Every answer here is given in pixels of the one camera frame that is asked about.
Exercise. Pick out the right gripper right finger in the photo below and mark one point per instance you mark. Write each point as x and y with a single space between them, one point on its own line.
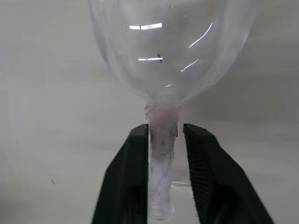
215 182

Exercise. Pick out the clear wine glass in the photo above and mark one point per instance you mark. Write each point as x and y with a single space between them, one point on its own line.
161 144

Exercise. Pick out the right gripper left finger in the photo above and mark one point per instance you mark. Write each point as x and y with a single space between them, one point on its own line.
126 177

